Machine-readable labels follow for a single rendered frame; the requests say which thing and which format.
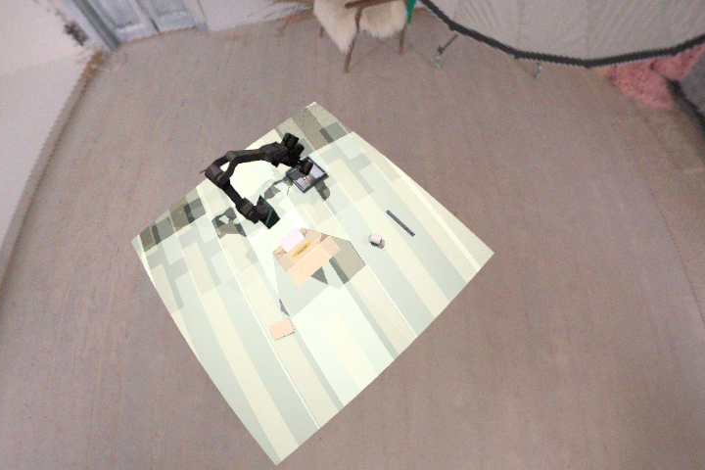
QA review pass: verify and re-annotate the dark grey flat bar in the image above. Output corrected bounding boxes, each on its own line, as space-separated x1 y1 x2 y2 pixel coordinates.
386 210 414 236

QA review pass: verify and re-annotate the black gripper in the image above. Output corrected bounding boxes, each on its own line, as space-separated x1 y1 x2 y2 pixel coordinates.
285 153 313 175

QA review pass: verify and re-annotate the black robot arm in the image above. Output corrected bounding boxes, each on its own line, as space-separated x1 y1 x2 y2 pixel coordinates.
205 132 305 224

